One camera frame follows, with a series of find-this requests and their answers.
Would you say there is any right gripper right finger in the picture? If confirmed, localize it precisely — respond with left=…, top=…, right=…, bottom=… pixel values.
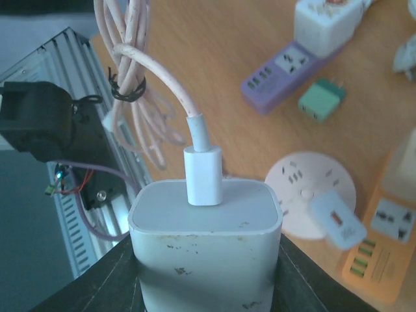
left=274, top=235, right=377, bottom=312

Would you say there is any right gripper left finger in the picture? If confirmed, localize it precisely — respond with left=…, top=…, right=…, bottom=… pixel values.
left=31, top=237, right=145, bottom=311

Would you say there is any small white grey adapter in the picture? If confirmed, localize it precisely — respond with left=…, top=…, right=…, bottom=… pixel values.
left=308, top=190, right=367, bottom=251

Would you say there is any orange power strip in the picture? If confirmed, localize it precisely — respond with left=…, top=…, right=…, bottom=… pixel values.
left=341, top=153, right=415, bottom=304

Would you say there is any white USB charger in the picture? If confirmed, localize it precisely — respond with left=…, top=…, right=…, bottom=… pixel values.
left=128, top=178, right=283, bottom=311

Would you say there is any green plug adapter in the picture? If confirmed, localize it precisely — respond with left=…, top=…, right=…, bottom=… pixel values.
left=298, top=78, right=346, bottom=124

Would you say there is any white cube socket with flower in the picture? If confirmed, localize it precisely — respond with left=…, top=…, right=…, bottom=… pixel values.
left=294, top=0, right=365, bottom=59

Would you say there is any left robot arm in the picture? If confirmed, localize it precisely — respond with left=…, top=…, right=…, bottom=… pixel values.
left=1, top=81, right=106, bottom=164

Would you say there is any pink round power socket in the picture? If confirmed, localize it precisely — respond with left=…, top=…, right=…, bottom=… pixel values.
left=265, top=151, right=356, bottom=241

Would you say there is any purple power strip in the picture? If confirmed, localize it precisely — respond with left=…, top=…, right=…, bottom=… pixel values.
left=240, top=40, right=342, bottom=115

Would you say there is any blue slotted cable duct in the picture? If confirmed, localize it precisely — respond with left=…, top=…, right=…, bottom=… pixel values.
left=54, top=193, right=98, bottom=279

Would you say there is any aluminium rail frame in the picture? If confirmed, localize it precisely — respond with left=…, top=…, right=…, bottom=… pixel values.
left=1, top=29, right=148, bottom=277

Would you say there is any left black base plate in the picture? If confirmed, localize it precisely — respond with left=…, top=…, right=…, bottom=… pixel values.
left=66, top=95, right=137, bottom=210

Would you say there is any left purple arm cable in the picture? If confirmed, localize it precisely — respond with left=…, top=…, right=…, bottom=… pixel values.
left=48, top=159, right=140, bottom=241

